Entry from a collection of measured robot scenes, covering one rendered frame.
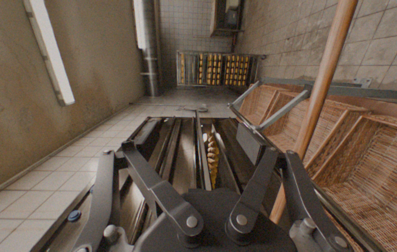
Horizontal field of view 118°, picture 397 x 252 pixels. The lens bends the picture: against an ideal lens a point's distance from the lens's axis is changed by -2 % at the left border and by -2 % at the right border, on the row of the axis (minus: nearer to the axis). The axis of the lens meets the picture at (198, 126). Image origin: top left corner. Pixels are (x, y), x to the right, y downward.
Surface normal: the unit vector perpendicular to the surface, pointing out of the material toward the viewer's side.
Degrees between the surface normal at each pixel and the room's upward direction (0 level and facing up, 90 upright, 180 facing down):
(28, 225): 90
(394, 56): 0
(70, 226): 90
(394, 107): 0
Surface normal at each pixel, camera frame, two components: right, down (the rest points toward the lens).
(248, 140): -1.00, -0.02
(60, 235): 0.04, -0.91
